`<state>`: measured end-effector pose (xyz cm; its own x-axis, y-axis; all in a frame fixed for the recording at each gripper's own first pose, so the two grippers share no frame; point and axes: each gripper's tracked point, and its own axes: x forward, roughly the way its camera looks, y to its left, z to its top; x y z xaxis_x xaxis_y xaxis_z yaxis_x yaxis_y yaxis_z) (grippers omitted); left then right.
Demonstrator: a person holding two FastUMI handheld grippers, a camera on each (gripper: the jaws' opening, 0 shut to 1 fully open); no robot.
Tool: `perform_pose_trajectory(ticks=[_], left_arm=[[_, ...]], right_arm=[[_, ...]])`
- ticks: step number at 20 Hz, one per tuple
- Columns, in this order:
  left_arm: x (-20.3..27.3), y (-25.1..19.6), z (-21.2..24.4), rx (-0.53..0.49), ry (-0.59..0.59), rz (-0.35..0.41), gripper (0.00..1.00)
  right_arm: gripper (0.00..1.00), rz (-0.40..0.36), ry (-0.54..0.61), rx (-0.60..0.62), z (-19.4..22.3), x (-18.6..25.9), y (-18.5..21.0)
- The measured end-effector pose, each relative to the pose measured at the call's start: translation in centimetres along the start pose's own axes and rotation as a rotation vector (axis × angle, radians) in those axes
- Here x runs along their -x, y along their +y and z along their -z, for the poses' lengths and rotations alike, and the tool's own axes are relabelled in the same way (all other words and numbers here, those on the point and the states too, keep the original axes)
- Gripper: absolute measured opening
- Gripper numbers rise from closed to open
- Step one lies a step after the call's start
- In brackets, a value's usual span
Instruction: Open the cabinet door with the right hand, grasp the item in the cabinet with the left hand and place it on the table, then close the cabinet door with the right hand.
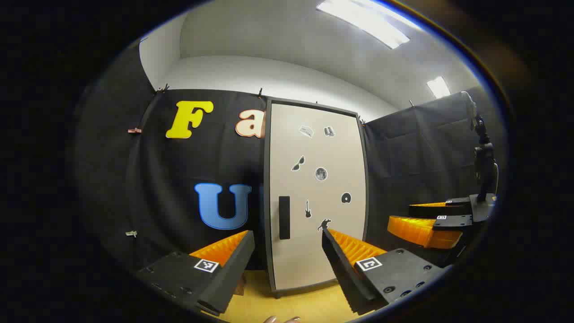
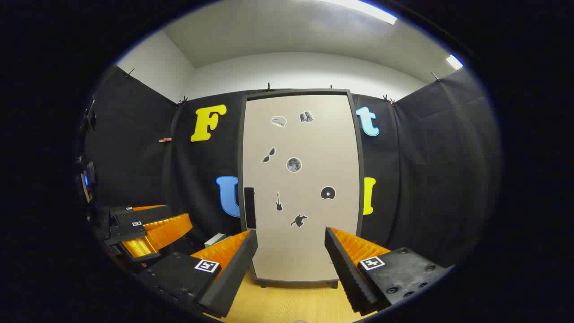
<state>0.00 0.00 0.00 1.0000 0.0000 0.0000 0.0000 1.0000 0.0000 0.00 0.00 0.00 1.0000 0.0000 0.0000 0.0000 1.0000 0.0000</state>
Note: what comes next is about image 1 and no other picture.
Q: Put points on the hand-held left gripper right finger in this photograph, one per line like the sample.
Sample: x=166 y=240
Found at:
x=341 y=269

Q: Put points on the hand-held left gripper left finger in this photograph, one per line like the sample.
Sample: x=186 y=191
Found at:
x=233 y=273

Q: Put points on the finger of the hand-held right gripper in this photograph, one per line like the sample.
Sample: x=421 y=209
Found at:
x=426 y=211
x=453 y=222

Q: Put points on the pinkish coaster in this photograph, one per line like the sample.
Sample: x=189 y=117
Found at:
x=291 y=320

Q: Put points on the grey cabinet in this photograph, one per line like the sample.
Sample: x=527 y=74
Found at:
x=267 y=202

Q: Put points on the beige cabinet door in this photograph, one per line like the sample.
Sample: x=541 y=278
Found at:
x=305 y=179

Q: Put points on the black backdrop cloth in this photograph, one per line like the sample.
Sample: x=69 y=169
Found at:
x=179 y=170

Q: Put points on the small ceiling light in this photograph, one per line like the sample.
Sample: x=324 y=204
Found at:
x=438 y=87

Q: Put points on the long ceiling light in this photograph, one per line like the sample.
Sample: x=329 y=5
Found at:
x=363 y=22

